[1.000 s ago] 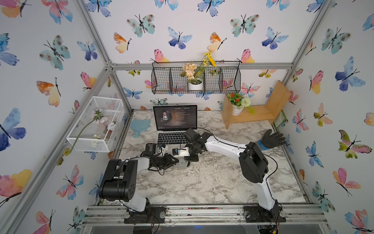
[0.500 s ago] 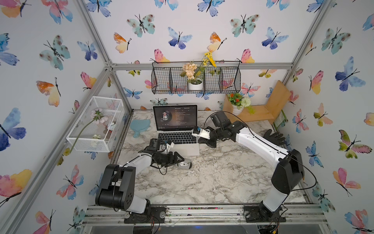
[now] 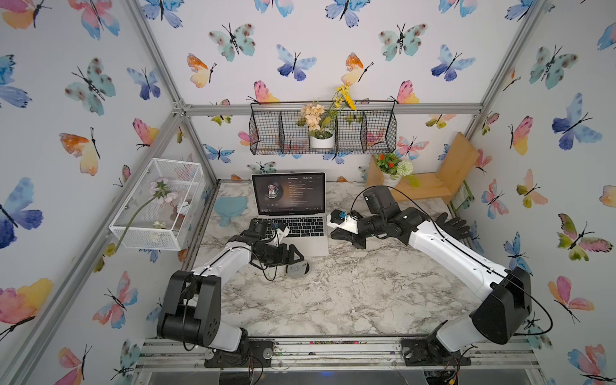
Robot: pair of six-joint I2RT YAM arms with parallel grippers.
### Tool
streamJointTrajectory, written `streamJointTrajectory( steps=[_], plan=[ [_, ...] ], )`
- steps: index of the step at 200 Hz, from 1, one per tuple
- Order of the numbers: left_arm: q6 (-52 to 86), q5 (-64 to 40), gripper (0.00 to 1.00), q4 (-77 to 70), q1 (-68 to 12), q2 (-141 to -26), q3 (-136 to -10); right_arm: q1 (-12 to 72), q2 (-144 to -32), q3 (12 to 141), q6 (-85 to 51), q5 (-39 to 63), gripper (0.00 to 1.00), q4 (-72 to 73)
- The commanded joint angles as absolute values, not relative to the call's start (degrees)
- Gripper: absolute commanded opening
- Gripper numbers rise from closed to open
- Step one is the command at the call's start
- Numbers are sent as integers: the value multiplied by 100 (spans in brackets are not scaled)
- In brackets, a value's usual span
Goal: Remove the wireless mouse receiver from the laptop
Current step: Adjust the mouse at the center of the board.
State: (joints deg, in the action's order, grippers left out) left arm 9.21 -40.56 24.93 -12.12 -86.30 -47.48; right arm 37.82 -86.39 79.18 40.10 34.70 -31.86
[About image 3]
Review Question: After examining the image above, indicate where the grey wireless mouse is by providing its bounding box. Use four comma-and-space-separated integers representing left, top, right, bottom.
286, 260, 311, 279

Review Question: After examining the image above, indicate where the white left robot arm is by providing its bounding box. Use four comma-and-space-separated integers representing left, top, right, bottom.
157, 218, 311, 355

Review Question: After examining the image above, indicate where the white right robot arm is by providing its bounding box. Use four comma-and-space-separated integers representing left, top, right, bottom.
327, 185, 533, 364

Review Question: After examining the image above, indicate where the silver laptop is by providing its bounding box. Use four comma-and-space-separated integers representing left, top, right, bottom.
251, 172, 329, 258

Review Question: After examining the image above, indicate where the white ribbed flower pot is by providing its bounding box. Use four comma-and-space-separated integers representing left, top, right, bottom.
382, 173, 402, 188

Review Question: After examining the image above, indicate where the green artificial plant with flowers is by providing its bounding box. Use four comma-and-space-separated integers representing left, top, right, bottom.
375, 152, 420, 188

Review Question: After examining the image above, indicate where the light blue hand mirror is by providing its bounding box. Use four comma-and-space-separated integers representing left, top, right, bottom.
214, 197, 248, 227

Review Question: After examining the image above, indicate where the black and blue work glove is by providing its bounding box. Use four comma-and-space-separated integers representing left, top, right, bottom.
436, 213, 470, 241

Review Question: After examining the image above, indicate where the green and white leaflet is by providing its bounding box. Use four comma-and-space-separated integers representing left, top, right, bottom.
449, 181, 475, 213

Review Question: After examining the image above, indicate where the white pot with beige flowers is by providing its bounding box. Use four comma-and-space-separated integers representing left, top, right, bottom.
297, 103, 338, 149

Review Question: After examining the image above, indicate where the wooden desktop shelf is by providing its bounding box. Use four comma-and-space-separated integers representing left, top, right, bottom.
367, 133, 479, 203

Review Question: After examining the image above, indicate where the pink artificial flower with stem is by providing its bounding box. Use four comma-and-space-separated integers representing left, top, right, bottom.
93, 177, 179, 273

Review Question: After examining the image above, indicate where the yellow artificial flower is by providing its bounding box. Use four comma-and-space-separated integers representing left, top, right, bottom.
332, 83, 357, 111

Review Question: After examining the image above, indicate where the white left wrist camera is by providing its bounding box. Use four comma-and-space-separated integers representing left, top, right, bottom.
273, 226, 290, 246

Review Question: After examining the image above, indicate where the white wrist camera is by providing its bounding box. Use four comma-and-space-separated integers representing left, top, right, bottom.
327, 210, 359, 234
273, 226, 290, 246

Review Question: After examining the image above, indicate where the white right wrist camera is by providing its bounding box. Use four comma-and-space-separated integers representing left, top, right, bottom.
327, 210, 359, 234

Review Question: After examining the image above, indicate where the black wire wall basket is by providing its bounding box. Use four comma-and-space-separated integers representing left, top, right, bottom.
248, 100, 397, 156

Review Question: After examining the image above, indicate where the white mesh wall box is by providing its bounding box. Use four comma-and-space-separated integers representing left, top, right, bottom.
109, 158, 205, 251

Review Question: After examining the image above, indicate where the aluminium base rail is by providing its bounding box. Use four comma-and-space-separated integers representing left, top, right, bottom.
136, 335, 540, 372

